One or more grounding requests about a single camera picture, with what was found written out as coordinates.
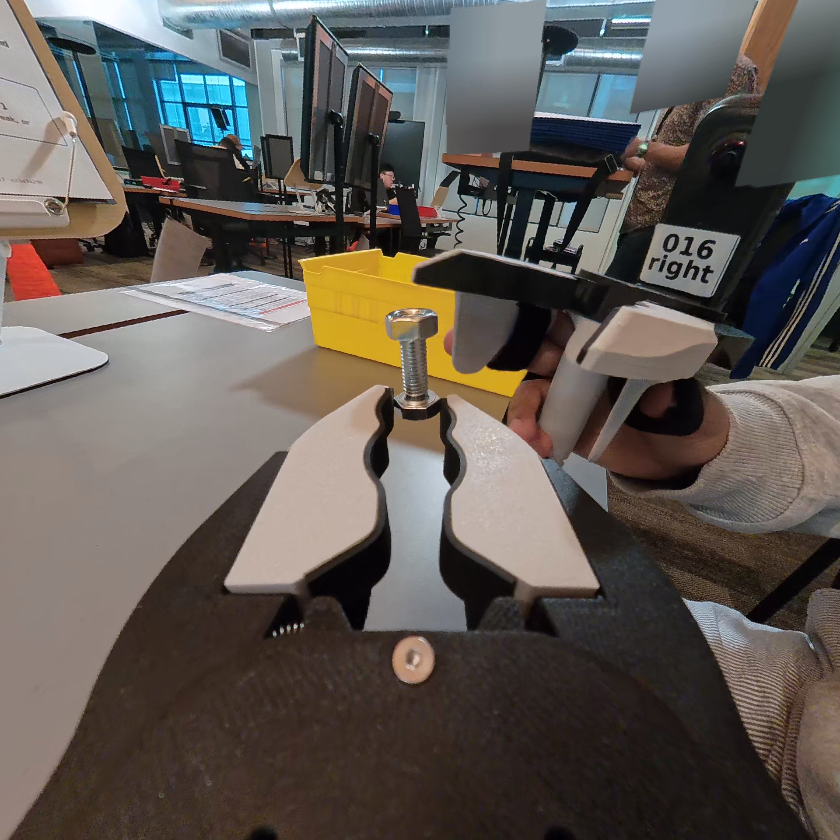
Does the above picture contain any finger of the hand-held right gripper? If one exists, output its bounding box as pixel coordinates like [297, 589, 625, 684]
[411, 251, 593, 375]
[576, 304, 719, 382]

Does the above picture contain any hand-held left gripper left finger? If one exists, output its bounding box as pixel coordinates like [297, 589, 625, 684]
[223, 384, 395, 598]

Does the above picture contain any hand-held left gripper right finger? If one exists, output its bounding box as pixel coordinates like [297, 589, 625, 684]
[440, 394, 602, 600]

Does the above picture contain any silver hex nut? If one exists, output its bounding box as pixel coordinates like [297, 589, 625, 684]
[385, 307, 441, 341]

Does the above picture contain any silver hex bolt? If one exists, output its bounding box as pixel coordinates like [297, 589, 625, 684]
[395, 338, 441, 421]

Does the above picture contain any yellow plastic bin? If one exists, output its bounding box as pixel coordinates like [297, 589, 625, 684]
[298, 248, 529, 398]

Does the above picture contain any person's right forearm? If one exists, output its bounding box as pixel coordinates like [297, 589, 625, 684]
[607, 377, 840, 536]

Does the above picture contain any wooden standing desk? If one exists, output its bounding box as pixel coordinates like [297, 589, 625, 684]
[443, 152, 634, 260]

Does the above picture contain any grey desk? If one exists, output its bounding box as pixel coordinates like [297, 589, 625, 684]
[0, 272, 608, 831]

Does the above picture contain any person's right hand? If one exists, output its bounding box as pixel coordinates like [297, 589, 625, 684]
[443, 311, 731, 488]

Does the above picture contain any blue striped jacket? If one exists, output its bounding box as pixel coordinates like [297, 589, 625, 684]
[728, 193, 840, 380]

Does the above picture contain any black office chair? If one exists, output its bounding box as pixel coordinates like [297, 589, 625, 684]
[395, 187, 454, 257]
[174, 140, 237, 263]

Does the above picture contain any stack of blue mats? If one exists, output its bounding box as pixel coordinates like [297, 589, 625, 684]
[530, 112, 641, 155]

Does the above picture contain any wooden pillar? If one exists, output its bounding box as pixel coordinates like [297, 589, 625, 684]
[745, 0, 800, 93]

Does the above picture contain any black flat monitor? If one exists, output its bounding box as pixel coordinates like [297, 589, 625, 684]
[387, 120, 426, 191]

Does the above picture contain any laminated instruction sheet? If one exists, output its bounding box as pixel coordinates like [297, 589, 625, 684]
[121, 273, 312, 332]

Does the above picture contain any tall monitor on black pole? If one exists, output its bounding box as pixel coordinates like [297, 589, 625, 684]
[344, 64, 395, 253]
[301, 14, 350, 253]

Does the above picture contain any long wooden-edged table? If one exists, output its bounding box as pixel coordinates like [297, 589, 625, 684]
[161, 197, 460, 260]

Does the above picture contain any grey fabric panel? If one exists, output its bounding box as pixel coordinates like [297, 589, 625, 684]
[153, 218, 212, 284]

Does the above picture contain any white stand base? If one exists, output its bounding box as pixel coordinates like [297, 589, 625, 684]
[0, 197, 109, 398]

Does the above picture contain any red floor cushion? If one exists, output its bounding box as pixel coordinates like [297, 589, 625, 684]
[7, 239, 86, 301]

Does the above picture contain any instruction sheet on stand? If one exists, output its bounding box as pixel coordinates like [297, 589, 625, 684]
[0, 0, 127, 234]

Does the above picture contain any printed instruction page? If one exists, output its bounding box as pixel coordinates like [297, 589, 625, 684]
[0, 0, 116, 201]

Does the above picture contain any silver ventilation duct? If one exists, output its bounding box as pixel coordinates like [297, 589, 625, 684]
[161, 0, 460, 30]

